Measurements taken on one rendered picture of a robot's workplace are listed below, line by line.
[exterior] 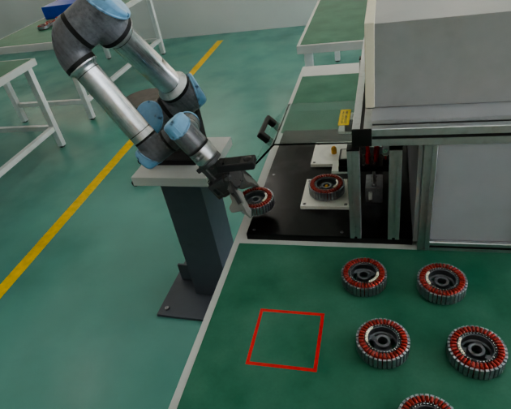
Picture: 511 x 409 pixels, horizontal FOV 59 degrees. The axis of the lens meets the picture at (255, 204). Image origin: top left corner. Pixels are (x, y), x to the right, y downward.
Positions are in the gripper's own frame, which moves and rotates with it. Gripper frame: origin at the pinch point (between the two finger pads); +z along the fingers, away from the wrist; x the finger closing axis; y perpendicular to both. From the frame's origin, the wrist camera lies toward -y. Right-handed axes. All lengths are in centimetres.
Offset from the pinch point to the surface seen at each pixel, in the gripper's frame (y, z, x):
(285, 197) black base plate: -3.0, 7.7, -9.3
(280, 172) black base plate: 1.1, 5.4, -24.3
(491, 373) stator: -47, 34, 49
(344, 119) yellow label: -35.7, -6.7, -4.4
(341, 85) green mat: -11, 16, -103
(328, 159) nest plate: -13.5, 13.1, -30.5
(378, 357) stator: -29, 22, 48
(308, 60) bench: 18, 11, -171
